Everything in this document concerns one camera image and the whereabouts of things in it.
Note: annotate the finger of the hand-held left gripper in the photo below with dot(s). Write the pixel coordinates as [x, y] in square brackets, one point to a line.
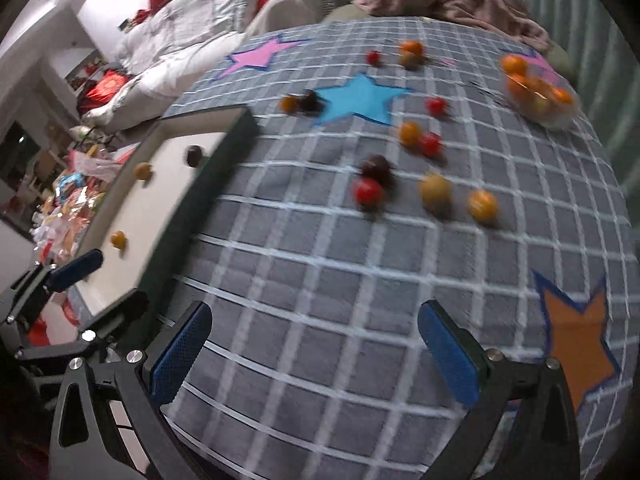
[120, 312]
[75, 267]

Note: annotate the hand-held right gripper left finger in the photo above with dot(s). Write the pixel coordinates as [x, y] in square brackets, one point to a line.
[182, 355]

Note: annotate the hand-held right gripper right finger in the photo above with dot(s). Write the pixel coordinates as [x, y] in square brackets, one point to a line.
[450, 360]

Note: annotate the white tray with dark rim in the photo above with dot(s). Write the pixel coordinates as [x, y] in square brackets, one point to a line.
[170, 185]

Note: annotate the orange tomato in tray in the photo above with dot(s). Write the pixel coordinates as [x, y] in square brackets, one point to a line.
[118, 239]

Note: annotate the red cloth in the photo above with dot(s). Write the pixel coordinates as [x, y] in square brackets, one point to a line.
[44, 332]

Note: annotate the pile of colourful snack packets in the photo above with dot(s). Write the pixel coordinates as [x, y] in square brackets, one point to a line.
[70, 197]

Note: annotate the orange tangerine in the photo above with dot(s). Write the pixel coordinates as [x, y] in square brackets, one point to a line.
[288, 104]
[563, 96]
[412, 47]
[142, 171]
[518, 84]
[483, 205]
[514, 65]
[409, 133]

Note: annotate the grey plaid blanket with stars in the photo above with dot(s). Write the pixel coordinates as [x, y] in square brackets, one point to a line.
[325, 270]

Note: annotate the brown yellow fruit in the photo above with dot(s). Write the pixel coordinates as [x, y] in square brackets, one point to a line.
[410, 60]
[436, 192]

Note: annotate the red cushion with gold print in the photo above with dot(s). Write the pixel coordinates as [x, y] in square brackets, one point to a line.
[105, 87]

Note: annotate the red cherry tomato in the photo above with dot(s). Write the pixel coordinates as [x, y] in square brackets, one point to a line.
[372, 57]
[436, 106]
[431, 144]
[369, 192]

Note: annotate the white shelf unit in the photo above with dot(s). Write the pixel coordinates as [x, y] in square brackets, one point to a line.
[75, 67]

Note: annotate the dark plum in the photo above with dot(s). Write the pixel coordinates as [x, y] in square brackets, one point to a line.
[376, 167]
[309, 101]

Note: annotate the white duvet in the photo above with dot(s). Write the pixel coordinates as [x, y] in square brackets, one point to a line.
[170, 35]

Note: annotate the clear plastic container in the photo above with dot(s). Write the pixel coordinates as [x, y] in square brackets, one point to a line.
[550, 112]

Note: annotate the grey striped cushion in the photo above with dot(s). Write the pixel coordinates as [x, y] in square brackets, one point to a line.
[300, 0]

